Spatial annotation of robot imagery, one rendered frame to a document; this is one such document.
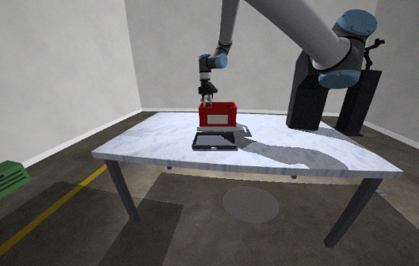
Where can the red crate with dividers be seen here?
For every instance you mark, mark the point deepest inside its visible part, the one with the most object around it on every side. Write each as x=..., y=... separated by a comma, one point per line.
x=218, y=115

